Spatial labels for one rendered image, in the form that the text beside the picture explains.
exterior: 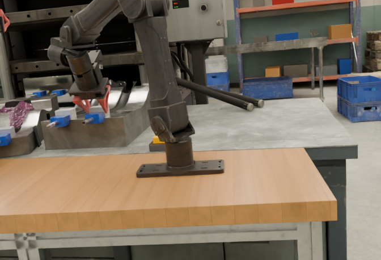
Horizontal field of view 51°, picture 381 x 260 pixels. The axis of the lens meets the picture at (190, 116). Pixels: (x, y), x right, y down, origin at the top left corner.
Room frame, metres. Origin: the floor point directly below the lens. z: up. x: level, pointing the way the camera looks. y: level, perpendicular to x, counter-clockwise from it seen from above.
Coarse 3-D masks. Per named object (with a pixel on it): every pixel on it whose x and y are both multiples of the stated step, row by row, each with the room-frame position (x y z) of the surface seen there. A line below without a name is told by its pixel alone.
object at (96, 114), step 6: (90, 108) 1.16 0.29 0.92; (96, 108) 1.16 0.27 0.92; (102, 108) 1.16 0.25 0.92; (108, 108) 1.18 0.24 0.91; (90, 114) 1.12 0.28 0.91; (96, 114) 1.12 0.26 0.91; (102, 114) 1.14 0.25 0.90; (108, 114) 1.18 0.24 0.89; (84, 120) 1.07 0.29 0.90; (90, 120) 1.09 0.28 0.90; (96, 120) 1.12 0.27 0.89; (102, 120) 1.14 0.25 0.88
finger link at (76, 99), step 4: (76, 96) 1.13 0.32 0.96; (72, 100) 1.12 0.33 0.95; (76, 100) 1.11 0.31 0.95; (80, 100) 1.12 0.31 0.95; (84, 100) 1.17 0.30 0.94; (88, 100) 1.17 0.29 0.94; (80, 104) 1.13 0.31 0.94; (88, 104) 1.17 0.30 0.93; (84, 108) 1.14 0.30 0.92; (88, 112) 1.16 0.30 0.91
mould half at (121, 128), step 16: (112, 96) 1.42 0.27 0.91; (144, 96) 1.39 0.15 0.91; (112, 112) 1.22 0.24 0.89; (128, 112) 1.19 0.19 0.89; (144, 112) 1.34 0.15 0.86; (48, 128) 1.18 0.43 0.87; (64, 128) 1.17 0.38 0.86; (80, 128) 1.16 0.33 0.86; (96, 128) 1.15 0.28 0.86; (112, 128) 1.14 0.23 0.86; (128, 128) 1.17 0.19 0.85; (144, 128) 1.32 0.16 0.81; (48, 144) 1.18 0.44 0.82; (64, 144) 1.17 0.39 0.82; (80, 144) 1.16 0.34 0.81; (96, 144) 1.15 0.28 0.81; (112, 144) 1.14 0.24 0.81; (128, 144) 1.15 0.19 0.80
